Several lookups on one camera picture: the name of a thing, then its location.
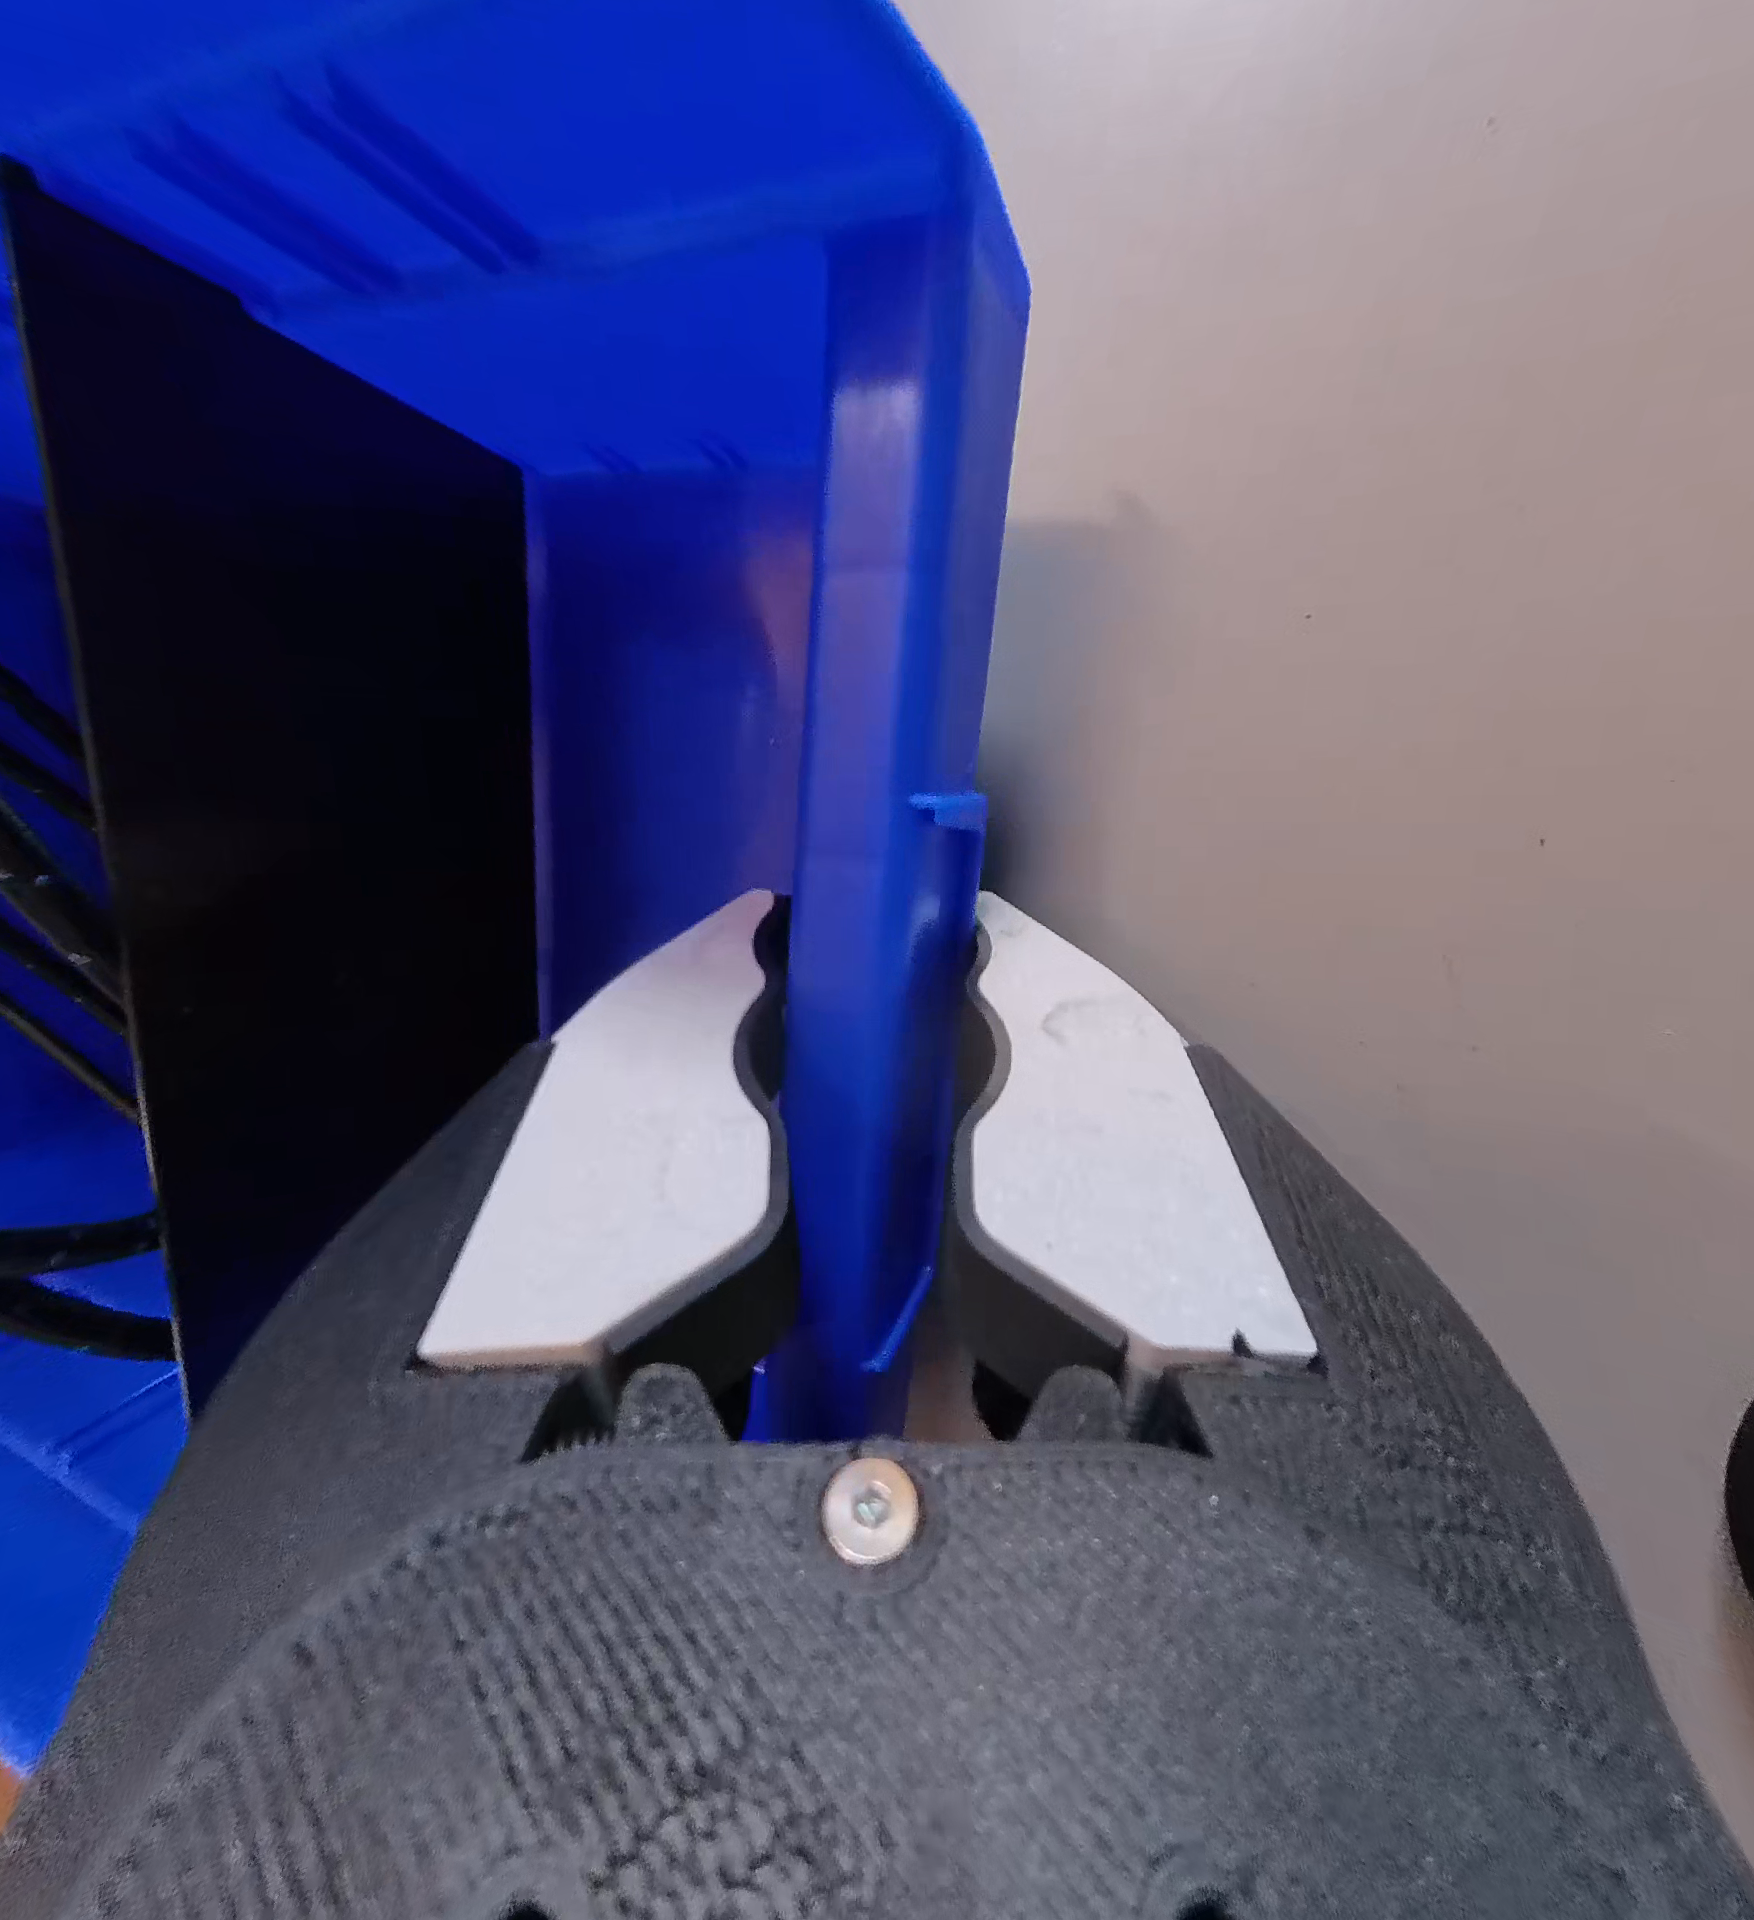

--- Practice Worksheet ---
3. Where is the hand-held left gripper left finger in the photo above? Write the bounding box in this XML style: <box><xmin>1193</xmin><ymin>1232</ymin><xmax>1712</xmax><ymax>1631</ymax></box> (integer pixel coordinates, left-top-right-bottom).
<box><xmin>415</xmin><ymin>889</ymin><xmax>796</xmax><ymax>1375</ymax></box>

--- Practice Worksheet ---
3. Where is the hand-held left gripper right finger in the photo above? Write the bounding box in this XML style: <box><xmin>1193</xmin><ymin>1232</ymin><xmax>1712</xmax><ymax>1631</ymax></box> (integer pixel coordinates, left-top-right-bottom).
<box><xmin>949</xmin><ymin>894</ymin><xmax>1320</xmax><ymax>1375</ymax></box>

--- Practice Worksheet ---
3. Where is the blue plastic bin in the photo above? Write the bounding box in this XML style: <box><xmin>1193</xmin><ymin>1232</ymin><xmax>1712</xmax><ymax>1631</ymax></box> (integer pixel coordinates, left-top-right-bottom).
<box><xmin>0</xmin><ymin>0</ymin><xmax>1034</xmax><ymax>1778</ymax></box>

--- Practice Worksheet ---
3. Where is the black bin divider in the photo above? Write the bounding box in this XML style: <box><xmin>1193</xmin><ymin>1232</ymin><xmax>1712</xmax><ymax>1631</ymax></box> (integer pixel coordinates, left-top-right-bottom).
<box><xmin>0</xmin><ymin>157</ymin><xmax>549</xmax><ymax>1416</ymax></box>

